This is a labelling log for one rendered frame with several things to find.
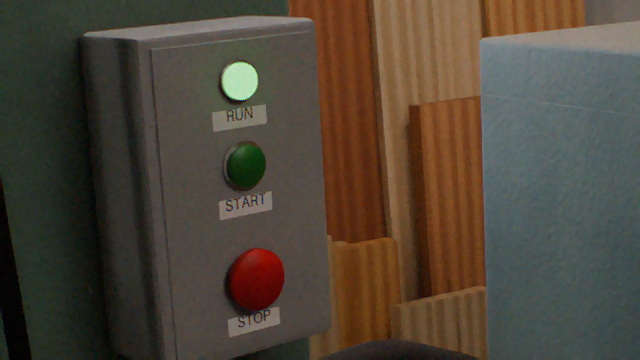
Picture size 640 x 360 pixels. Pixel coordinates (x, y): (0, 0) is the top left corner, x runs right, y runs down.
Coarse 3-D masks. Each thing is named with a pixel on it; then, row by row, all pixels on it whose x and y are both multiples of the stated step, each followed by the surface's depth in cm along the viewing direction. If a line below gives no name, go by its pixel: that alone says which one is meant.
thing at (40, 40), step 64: (0, 0) 58; (64, 0) 60; (128, 0) 62; (192, 0) 64; (256, 0) 66; (0, 64) 58; (64, 64) 60; (0, 128) 59; (64, 128) 61; (64, 192) 61; (64, 256) 62; (0, 320) 60; (64, 320) 62
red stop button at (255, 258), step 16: (240, 256) 60; (256, 256) 60; (272, 256) 61; (240, 272) 60; (256, 272) 60; (272, 272) 61; (240, 288) 60; (256, 288) 60; (272, 288) 61; (240, 304) 60; (256, 304) 60
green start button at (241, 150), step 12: (240, 144) 59; (252, 144) 60; (228, 156) 59; (240, 156) 59; (252, 156) 59; (264, 156) 60; (228, 168) 59; (240, 168) 59; (252, 168) 59; (264, 168) 60; (228, 180) 59; (240, 180) 59; (252, 180) 60
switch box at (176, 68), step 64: (128, 64) 57; (192, 64) 57; (256, 64) 59; (128, 128) 58; (192, 128) 58; (256, 128) 60; (320, 128) 63; (128, 192) 59; (192, 192) 58; (256, 192) 61; (320, 192) 63; (128, 256) 60; (192, 256) 59; (320, 256) 63; (128, 320) 61; (192, 320) 60; (320, 320) 64
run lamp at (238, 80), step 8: (232, 64) 58; (240, 64) 58; (248, 64) 59; (224, 72) 58; (232, 72) 58; (240, 72) 58; (248, 72) 59; (224, 80) 58; (232, 80) 58; (240, 80) 58; (248, 80) 59; (256, 80) 59; (224, 88) 58; (232, 88) 58; (240, 88) 58; (248, 88) 59; (232, 96) 59; (240, 96) 59; (248, 96) 59
